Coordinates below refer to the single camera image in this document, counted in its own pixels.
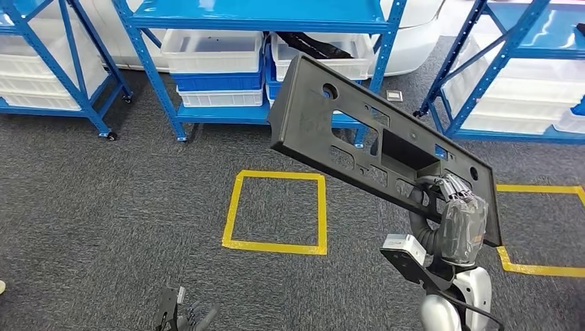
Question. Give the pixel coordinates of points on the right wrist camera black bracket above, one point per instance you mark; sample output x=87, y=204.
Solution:
x=407, y=265

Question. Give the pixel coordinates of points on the blue steel shelf rack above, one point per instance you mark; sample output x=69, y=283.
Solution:
x=256, y=11
x=539, y=32
x=98, y=124

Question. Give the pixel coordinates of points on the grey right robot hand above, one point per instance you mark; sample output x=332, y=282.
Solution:
x=464, y=228

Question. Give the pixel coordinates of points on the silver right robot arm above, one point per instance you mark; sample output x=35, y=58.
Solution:
x=473, y=292

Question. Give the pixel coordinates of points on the black part in bin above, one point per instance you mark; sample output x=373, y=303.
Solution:
x=315, y=45

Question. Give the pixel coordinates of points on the small white plastic bin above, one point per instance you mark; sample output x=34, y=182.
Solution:
x=571, y=124

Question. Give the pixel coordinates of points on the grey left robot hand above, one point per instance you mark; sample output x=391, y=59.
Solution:
x=194, y=320

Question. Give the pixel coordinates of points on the yellow floor tape square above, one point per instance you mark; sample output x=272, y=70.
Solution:
x=274, y=248

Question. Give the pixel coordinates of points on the grey floor outlet plate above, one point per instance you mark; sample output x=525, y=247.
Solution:
x=394, y=95

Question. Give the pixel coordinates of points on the black plastic plate frame part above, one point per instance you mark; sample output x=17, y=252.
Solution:
x=310, y=119

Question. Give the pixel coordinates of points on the white car body red stripe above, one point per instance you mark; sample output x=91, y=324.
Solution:
x=411, y=41

